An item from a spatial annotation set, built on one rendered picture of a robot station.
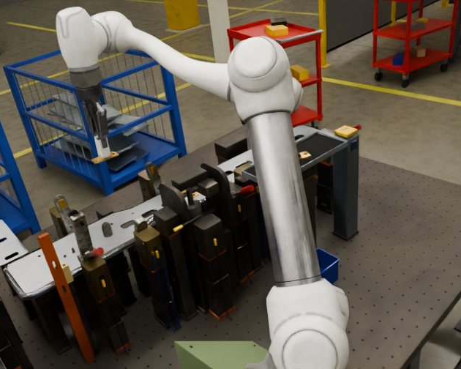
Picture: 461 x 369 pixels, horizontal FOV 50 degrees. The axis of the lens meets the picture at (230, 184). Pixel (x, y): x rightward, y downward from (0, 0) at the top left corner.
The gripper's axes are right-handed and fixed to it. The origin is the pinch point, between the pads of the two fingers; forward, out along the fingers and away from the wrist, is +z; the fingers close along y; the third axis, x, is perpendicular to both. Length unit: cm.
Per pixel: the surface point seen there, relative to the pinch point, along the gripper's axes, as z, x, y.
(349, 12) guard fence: 60, -458, 271
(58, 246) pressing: 30.3, 20.9, 4.7
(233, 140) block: 24, -63, 15
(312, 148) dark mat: 12, -59, -35
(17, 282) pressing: 31.0, 37.3, -3.5
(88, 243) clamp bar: 19.1, 18.0, -18.3
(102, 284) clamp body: 31.3, 18.4, -23.0
